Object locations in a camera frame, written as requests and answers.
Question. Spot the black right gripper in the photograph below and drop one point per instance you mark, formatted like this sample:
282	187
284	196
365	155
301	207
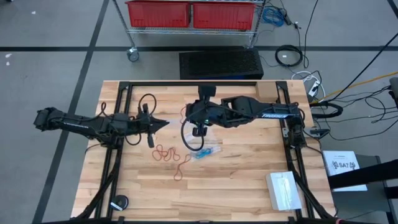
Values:
208	109

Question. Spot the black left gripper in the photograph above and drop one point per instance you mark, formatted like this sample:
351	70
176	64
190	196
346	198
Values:
147	124

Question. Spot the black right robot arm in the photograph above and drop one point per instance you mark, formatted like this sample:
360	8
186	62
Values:
248	109

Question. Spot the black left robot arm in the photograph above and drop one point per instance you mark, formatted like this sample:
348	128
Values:
77	126

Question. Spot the black perforated metal box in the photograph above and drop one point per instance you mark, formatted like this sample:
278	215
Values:
220	63

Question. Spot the small brown cardboard box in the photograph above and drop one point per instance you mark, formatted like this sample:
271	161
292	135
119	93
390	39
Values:
266	91

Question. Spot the round black and white spool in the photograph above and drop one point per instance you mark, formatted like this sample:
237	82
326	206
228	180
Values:
119	200

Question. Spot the red plastic storage bin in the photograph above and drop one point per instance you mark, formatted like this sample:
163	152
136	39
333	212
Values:
224	15
158	14

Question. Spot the white cardboard box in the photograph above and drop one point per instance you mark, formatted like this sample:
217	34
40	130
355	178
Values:
283	191

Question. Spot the white power strip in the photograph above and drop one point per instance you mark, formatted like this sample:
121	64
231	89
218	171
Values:
314	88

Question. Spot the white printed manual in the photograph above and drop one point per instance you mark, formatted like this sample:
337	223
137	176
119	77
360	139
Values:
342	177

